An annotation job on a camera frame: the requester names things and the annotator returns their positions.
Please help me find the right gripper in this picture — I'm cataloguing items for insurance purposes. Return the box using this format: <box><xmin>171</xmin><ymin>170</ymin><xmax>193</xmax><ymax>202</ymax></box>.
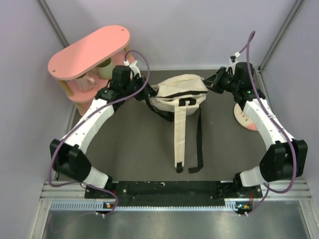
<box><xmin>200</xmin><ymin>66</ymin><xmax>240</xmax><ymax>94</ymax></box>

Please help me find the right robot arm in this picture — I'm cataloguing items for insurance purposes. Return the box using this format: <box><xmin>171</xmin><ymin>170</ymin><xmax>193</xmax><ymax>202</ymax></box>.
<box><xmin>204</xmin><ymin>62</ymin><xmax>308</xmax><ymax>197</ymax></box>

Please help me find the pink mug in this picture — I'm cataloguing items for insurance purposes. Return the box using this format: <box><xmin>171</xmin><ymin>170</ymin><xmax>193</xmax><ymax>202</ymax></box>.
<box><xmin>74</xmin><ymin>73</ymin><xmax>96</xmax><ymax>92</ymax></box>

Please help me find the green mug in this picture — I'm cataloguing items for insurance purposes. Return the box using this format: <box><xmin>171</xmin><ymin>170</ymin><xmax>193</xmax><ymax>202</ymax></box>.
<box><xmin>96</xmin><ymin>58</ymin><xmax>115</xmax><ymax>80</ymax></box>

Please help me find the pink cream plate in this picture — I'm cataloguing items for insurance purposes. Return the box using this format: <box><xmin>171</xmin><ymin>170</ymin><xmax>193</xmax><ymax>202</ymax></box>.
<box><xmin>233</xmin><ymin>103</ymin><xmax>257</xmax><ymax>131</ymax></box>

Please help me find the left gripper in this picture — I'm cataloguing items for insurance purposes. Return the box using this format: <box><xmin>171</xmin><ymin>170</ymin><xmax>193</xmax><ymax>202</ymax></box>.
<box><xmin>122</xmin><ymin>73</ymin><xmax>158</xmax><ymax>100</ymax></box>

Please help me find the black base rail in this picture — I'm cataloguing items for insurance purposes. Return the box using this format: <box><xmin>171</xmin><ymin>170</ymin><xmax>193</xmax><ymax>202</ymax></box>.
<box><xmin>84</xmin><ymin>180</ymin><xmax>240</xmax><ymax>207</ymax></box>

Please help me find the grey cable duct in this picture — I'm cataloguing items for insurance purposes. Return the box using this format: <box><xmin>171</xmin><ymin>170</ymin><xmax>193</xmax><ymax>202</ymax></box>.
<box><xmin>50</xmin><ymin>201</ymin><xmax>250</xmax><ymax>212</ymax></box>

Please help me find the cream canvas backpack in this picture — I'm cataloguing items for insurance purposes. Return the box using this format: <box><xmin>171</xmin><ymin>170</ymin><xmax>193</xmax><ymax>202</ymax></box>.
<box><xmin>145</xmin><ymin>74</ymin><xmax>208</xmax><ymax>173</ymax></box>

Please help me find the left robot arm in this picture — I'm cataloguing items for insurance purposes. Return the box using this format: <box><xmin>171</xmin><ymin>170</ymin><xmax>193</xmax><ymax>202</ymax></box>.
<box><xmin>47</xmin><ymin>64</ymin><xmax>150</xmax><ymax>198</ymax></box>

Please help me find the pink three-tier shelf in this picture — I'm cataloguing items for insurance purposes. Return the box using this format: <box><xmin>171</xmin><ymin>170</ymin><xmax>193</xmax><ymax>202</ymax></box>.
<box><xmin>48</xmin><ymin>25</ymin><xmax>130</xmax><ymax>115</ymax></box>

